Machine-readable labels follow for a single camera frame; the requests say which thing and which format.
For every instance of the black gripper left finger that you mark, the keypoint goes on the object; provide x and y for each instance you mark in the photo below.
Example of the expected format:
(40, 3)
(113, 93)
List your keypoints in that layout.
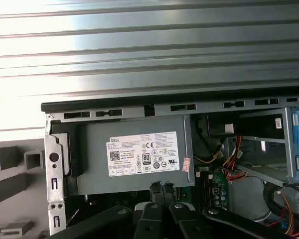
(149, 224)

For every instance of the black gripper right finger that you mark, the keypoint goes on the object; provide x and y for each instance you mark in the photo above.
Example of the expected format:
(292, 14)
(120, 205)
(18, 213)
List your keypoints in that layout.
(187, 224)

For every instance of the green motherboard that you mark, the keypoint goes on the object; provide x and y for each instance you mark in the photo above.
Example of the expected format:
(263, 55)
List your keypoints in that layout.
(218, 180)

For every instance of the grey power supply unit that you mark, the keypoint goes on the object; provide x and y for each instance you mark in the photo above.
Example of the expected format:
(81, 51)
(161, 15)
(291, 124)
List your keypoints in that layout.
(94, 154)

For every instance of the black open PC case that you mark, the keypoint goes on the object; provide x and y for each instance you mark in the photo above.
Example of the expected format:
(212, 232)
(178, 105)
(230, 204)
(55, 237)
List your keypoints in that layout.
(214, 109)

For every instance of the grey parts rack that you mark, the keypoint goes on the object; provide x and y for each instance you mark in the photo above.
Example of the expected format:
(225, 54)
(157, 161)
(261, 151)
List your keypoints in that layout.
(5, 156)

